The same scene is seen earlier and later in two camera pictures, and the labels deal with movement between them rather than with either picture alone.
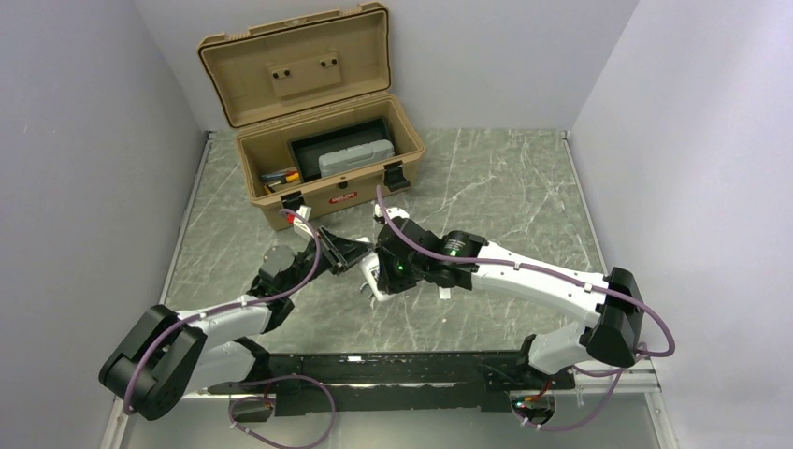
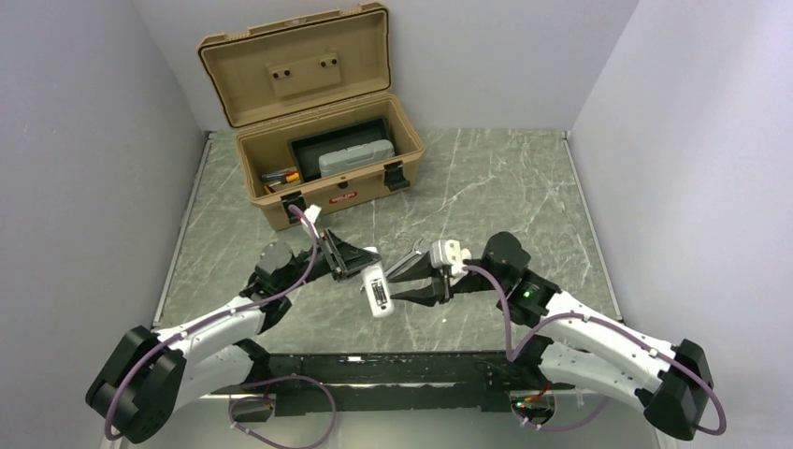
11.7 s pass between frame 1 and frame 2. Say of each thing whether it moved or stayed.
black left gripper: stayed
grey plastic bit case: stayed
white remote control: moved
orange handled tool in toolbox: stayed
